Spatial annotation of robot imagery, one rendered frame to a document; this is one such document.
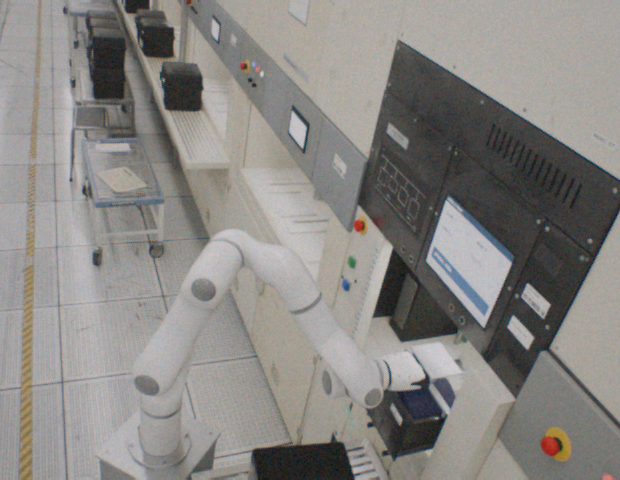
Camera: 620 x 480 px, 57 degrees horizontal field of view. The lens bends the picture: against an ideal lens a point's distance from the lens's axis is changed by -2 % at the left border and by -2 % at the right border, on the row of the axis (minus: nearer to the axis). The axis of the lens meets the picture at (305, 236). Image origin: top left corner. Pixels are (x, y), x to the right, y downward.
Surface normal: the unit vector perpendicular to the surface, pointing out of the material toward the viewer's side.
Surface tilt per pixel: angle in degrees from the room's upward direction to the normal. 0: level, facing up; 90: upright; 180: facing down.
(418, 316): 90
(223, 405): 0
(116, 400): 0
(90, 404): 0
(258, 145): 90
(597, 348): 90
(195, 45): 90
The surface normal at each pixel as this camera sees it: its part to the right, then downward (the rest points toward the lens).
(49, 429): 0.16, -0.83
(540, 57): -0.93, 0.07
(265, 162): 0.35, 0.54
